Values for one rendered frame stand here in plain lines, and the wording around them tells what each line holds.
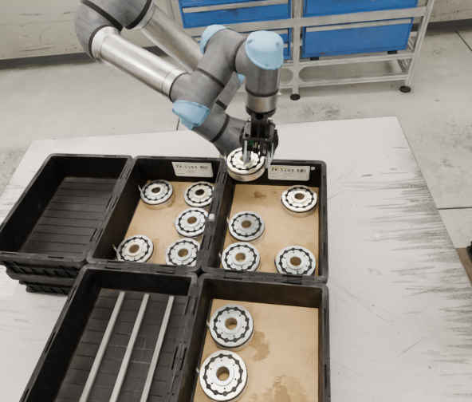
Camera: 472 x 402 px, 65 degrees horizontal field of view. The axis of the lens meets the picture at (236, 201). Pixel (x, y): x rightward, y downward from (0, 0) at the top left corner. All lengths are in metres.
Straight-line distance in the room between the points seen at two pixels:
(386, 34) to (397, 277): 2.05
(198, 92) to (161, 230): 0.47
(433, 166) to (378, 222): 1.35
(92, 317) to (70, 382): 0.15
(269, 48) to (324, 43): 2.10
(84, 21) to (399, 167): 1.11
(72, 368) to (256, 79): 0.77
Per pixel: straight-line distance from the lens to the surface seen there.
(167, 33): 1.16
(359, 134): 1.60
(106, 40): 1.03
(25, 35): 4.23
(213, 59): 0.83
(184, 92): 0.83
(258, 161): 1.01
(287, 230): 1.07
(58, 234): 1.26
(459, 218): 2.36
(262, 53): 0.77
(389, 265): 1.21
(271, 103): 0.83
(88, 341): 1.03
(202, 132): 1.28
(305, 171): 1.13
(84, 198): 1.32
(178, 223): 1.09
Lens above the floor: 1.70
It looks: 49 degrees down
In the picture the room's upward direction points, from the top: 8 degrees counter-clockwise
